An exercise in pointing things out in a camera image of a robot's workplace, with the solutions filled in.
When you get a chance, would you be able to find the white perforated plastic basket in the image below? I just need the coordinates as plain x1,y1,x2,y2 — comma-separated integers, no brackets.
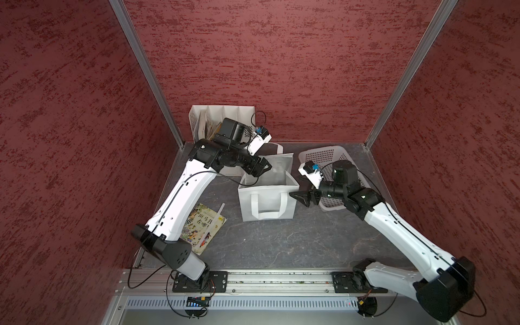
298,145,375,213

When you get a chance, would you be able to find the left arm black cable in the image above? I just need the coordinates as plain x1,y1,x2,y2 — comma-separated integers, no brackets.
126,110,269,320

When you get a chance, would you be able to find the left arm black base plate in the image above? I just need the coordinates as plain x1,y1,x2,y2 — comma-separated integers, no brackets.
169,271,229,294

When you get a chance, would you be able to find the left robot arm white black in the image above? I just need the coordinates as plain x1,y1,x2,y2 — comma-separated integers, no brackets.
131,118,272,291

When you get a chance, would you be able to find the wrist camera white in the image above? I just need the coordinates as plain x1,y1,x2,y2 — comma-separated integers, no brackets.
298,161,323,189
246,126,272,156

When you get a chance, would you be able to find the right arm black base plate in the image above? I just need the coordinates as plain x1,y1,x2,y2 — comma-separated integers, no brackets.
330,272,388,295

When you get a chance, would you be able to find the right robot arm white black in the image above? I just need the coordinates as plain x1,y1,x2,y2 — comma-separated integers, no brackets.
290,160,476,322

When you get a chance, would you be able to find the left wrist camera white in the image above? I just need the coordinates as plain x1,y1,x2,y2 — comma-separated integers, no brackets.
246,126,272,156

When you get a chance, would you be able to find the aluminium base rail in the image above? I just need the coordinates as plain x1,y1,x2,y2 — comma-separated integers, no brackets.
115,268,394,297

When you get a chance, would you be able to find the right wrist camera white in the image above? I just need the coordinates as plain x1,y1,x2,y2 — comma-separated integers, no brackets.
298,161,323,189

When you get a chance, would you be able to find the right aluminium corner post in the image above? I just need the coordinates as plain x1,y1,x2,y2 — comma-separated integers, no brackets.
364,0,458,150

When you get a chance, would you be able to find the left aluminium corner post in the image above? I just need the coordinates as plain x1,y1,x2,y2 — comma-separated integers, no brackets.
109,0,185,150

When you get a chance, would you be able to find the white desktop file organizer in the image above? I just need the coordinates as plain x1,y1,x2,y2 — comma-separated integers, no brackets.
185,106,254,180

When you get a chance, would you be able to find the aluminium corner post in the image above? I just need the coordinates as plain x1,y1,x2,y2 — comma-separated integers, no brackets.
109,0,185,150
364,0,458,150

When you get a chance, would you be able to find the yellow book in organizer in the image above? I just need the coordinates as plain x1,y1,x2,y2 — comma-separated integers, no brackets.
206,123,222,140

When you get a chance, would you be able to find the colourful children's book on table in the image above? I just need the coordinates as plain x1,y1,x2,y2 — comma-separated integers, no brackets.
180,204,227,255

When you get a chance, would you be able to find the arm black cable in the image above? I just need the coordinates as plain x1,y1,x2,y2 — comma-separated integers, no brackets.
316,162,488,318
126,110,269,320

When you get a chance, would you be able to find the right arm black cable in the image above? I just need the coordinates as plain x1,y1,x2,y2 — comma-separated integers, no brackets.
316,162,488,318

